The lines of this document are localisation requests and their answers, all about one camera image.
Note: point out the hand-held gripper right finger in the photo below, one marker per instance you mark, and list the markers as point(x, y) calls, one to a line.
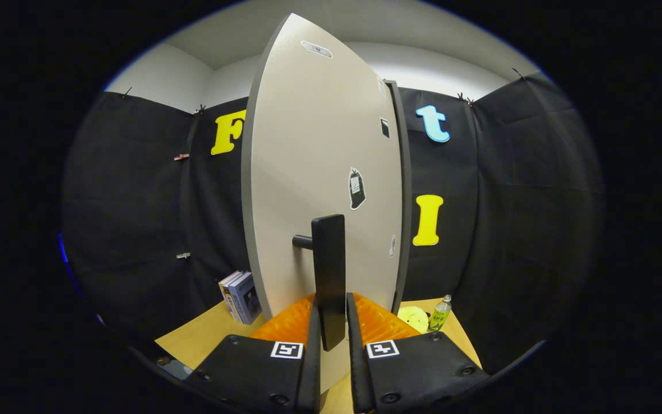
point(357, 374)

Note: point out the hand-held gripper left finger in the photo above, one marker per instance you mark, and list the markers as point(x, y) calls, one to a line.
point(311, 379)

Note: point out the grey shoe cabinet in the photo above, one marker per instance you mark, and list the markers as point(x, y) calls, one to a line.
point(403, 201)

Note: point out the yellow plush toy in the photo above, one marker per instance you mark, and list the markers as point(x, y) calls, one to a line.
point(413, 319)

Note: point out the green label bottle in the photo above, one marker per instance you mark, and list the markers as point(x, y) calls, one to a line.
point(439, 315)

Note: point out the blue cover book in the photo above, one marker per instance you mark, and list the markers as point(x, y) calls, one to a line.
point(246, 299)

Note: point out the black backdrop cloth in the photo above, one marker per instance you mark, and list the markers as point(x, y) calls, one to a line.
point(130, 218)

